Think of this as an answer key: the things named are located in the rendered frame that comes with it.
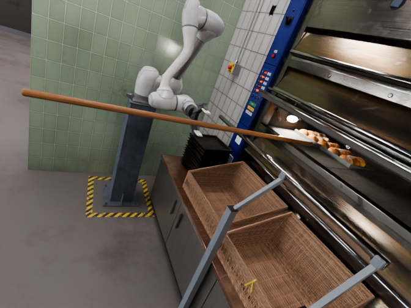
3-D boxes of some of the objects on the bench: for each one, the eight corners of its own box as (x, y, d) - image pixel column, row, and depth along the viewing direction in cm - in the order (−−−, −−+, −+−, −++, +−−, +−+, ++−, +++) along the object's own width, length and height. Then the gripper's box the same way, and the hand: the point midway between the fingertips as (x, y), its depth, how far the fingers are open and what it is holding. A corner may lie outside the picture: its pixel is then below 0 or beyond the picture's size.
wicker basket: (272, 241, 159) (292, 209, 147) (343, 330, 116) (378, 297, 105) (213, 250, 133) (230, 214, 122) (276, 370, 91) (312, 331, 80)
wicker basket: (231, 186, 204) (244, 160, 193) (271, 237, 161) (290, 206, 150) (181, 186, 179) (192, 155, 167) (212, 245, 136) (230, 209, 125)
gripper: (203, 93, 141) (218, 105, 125) (191, 129, 151) (202, 145, 135) (192, 90, 138) (205, 102, 121) (180, 128, 148) (191, 143, 131)
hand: (203, 124), depth 129 cm, fingers open, 13 cm apart
